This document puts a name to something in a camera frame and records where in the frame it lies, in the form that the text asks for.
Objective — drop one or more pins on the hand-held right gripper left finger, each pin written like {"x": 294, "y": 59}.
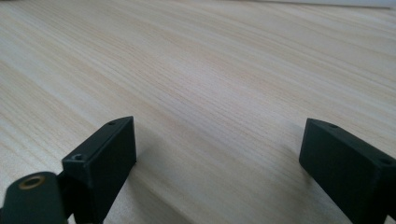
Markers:
{"x": 102, "y": 168}

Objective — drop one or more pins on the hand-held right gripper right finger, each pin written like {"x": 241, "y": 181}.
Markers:
{"x": 345, "y": 168}

